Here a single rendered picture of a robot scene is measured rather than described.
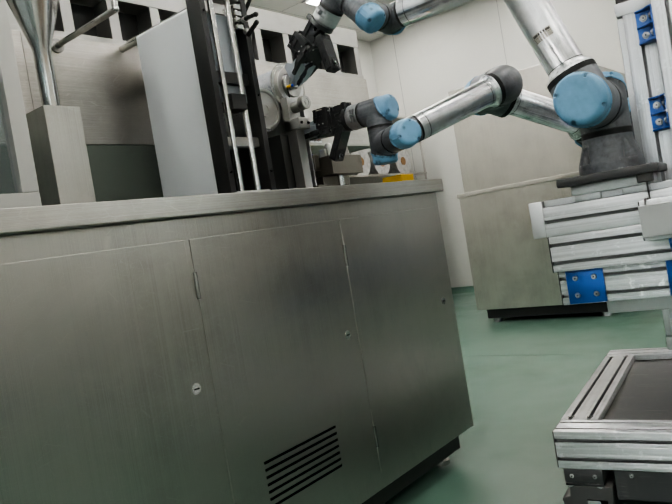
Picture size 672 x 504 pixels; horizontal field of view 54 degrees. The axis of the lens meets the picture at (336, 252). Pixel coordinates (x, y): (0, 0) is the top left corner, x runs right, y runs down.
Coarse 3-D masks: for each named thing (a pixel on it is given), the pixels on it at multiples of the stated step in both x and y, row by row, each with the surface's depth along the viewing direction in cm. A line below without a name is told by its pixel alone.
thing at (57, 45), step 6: (114, 6) 162; (108, 12) 163; (114, 12) 162; (96, 18) 167; (102, 18) 165; (90, 24) 169; (96, 24) 168; (78, 30) 172; (84, 30) 171; (66, 36) 176; (72, 36) 174; (54, 42) 180; (60, 42) 178; (66, 42) 177; (54, 48) 180; (60, 48) 181
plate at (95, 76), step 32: (32, 64) 175; (64, 64) 182; (96, 64) 190; (128, 64) 198; (256, 64) 240; (32, 96) 174; (64, 96) 181; (96, 96) 189; (128, 96) 197; (320, 96) 267; (352, 96) 284; (96, 128) 187; (128, 128) 196
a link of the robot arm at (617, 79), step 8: (608, 72) 156; (616, 72) 156; (608, 80) 155; (616, 80) 156; (624, 88) 157; (624, 96) 156; (624, 104) 156; (624, 112) 156; (616, 120) 156; (624, 120) 156; (584, 128) 160; (592, 128) 156; (600, 128) 157
